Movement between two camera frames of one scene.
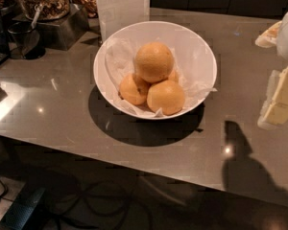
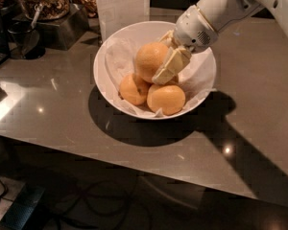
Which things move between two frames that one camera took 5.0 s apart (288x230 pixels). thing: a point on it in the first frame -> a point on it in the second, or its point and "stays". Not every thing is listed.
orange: [154, 62] stays
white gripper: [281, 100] -> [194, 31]
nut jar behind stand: [87, 0] stays
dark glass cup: [23, 39] stays
